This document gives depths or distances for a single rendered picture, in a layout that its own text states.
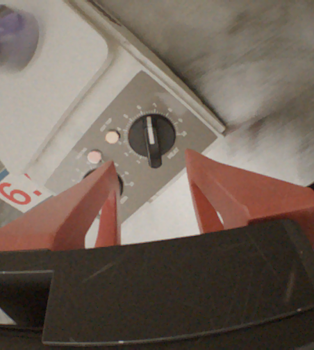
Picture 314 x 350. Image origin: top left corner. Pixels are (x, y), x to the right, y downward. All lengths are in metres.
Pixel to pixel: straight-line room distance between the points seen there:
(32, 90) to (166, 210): 0.15
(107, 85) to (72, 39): 0.04
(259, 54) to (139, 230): 0.19
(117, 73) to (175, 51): 0.08
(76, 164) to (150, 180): 0.06
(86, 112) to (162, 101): 0.05
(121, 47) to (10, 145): 0.10
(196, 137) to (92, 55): 0.09
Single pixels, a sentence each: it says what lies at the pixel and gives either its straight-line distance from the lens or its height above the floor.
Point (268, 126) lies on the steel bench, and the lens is 0.23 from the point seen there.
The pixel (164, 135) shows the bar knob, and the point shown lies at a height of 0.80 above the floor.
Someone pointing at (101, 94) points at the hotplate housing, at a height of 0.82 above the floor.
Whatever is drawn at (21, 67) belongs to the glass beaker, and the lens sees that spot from 0.19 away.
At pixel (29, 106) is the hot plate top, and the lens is 0.20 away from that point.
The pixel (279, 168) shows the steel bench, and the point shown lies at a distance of 0.24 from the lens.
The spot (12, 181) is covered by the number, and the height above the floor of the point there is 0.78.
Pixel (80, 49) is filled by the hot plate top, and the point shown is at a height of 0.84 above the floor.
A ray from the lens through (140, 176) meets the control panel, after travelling 0.21.
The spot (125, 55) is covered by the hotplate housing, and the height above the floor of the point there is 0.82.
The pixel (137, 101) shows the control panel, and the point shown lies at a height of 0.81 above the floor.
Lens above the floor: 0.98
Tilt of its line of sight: 68 degrees down
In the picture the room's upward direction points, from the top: 126 degrees counter-clockwise
